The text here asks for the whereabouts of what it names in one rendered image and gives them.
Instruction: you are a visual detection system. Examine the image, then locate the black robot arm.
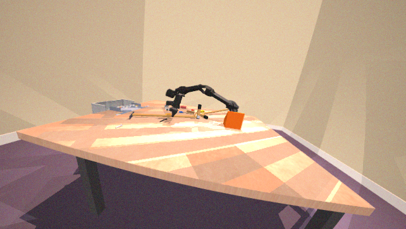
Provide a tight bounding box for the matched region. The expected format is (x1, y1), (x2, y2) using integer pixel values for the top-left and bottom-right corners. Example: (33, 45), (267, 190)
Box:
(165, 84), (239, 113)

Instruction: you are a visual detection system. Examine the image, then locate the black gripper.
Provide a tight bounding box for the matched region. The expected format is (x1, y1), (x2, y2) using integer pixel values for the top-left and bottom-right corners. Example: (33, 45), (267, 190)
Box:
(169, 99), (181, 117)

